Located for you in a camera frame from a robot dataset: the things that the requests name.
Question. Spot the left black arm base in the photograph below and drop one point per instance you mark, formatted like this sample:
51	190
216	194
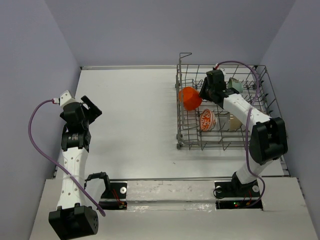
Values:
115	198

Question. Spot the orange patterned glass bowl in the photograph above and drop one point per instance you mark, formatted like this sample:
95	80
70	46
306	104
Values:
207	120

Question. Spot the grey wire dish rack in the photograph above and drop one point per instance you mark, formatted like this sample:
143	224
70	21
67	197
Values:
224	134

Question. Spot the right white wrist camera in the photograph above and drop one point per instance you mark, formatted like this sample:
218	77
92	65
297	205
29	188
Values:
220	69

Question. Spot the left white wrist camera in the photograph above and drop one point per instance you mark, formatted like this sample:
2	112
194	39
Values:
66	98

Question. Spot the orange square plastic bowl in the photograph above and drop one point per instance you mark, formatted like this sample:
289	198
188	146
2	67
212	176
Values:
190	98

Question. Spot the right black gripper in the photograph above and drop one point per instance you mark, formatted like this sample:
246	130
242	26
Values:
202	94

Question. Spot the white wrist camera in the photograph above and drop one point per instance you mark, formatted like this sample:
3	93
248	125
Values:
220	69
66	98

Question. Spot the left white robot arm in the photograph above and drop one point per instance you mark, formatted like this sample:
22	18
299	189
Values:
76	214

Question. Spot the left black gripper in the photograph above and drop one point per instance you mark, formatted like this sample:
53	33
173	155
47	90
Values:
93	112

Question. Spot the celadon green ceramic bowl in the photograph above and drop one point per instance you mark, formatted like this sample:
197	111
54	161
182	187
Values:
235	84

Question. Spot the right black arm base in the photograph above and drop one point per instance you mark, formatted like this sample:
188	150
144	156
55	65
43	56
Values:
230	198

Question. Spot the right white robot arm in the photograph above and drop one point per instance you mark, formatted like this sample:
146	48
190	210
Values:
135	137

